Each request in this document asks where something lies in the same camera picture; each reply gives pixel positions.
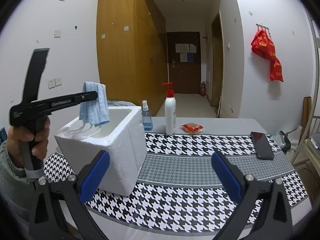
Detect light blue face mask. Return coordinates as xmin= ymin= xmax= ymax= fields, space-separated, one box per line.
xmin=63 ymin=81 xmax=110 ymax=140

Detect person's left hand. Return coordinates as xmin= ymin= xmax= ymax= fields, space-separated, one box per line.
xmin=6 ymin=118 xmax=50 ymax=168

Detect light blue cloth pile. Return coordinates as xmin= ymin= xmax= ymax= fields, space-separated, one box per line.
xmin=107 ymin=100 xmax=136 ymax=107

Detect black smartphone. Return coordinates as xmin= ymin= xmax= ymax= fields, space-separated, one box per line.
xmin=251 ymin=132 xmax=274 ymax=160

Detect houndstooth table cloth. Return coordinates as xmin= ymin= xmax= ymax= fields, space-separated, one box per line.
xmin=42 ymin=132 xmax=309 ymax=233

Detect white foam box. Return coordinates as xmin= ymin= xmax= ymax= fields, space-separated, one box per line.
xmin=54 ymin=106 xmax=147 ymax=196

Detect red snack packet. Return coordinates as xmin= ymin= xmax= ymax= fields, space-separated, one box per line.
xmin=181 ymin=123 xmax=204 ymax=134

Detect person's left sleeve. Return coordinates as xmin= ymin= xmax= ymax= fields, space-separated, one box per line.
xmin=1 ymin=143 xmax=35 ymax=231

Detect small spray bottle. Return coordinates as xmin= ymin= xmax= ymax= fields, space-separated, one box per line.
xmin=142 ymin=100 xmax=153 ymax=131

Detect wooden wardrobe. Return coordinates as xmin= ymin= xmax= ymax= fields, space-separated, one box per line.
xmin=97 ymin=0 xmax=168 ymax=115

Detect white red pump bottle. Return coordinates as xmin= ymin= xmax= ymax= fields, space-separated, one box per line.
xmin=161 ymin=82 xmax=176 ymax=135

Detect metal bunk bed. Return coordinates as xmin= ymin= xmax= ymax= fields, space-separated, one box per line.
xmin=290 ymin=8 xmax=319 ymax=165

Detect red fire extinguisher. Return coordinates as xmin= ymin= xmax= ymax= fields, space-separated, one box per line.
xmin=200 ymin=81 xmax=206 ymax=96

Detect dark brown entrance door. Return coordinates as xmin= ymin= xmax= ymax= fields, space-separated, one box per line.
xmin=167 ymin=31 xmax=201 ymax=94

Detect red hanging bags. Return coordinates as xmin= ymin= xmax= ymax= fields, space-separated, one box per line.
xmin=251 ymin=28 xmax=284 ymax=82

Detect white wall switches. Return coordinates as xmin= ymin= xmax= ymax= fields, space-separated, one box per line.
xmin=48 ymin=77 xmax=62 ymax=89

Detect wooden boards against wall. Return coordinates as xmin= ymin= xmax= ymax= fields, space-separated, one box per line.
xmin=302 ymin=96 xmax=312 ymax=134

